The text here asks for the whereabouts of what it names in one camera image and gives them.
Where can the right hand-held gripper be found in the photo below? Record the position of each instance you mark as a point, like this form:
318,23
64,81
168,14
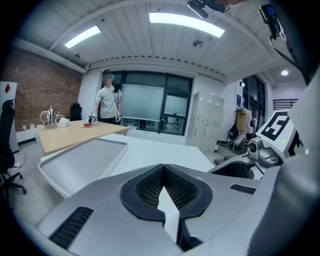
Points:
275,127

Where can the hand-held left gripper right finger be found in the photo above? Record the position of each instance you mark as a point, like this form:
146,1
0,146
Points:
225,197

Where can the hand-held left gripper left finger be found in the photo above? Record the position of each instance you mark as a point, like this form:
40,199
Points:
100,200

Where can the grey rectangular tray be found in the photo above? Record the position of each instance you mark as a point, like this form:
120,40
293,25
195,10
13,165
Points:
82,157

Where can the person's right forearm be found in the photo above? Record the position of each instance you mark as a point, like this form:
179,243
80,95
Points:
310,112

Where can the person's left forearm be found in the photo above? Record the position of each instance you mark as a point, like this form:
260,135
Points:
287,205

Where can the clothes rack with bags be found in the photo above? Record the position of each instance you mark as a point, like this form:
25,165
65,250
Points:
241,125

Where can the beige metal locker cabinet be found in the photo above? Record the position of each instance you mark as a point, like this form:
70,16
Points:
208,120

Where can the light wooden table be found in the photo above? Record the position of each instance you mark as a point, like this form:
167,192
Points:
75,135

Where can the white plate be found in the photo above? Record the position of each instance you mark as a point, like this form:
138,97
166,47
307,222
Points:
86,126

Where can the black metal railing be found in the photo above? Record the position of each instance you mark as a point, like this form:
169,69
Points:
285,103

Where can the white square table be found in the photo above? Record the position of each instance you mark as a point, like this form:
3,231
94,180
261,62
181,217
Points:
160,152

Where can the white tissue box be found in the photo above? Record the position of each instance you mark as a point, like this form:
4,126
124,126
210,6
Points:
63,123

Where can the black high-back chair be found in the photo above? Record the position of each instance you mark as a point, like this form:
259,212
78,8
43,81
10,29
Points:
75,112

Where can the steel kettle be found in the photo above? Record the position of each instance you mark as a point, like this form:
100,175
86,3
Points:
51,117

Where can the round ceiling light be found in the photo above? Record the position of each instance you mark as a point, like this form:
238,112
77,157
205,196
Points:
284,72

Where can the dark framed window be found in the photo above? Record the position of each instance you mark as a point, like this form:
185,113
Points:
150,105

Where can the black mesh office chair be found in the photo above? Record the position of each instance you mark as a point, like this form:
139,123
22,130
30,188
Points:
6,140

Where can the round ceiling sensor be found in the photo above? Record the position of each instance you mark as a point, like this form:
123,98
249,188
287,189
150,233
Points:
198,43

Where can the white board with red diamond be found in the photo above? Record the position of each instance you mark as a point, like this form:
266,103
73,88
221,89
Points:
7,105

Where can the person's black shirt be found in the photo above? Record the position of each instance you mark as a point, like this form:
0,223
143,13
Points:
302,37

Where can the black chest device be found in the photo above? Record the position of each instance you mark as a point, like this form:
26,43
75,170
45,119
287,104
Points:
271,17

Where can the long ceiling light panel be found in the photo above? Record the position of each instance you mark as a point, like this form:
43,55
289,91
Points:
185,23
83,36

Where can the blue wall sign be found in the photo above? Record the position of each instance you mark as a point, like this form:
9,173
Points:
239,100

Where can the black head-mounted camera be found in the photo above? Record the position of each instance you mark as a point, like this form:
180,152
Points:
200,7

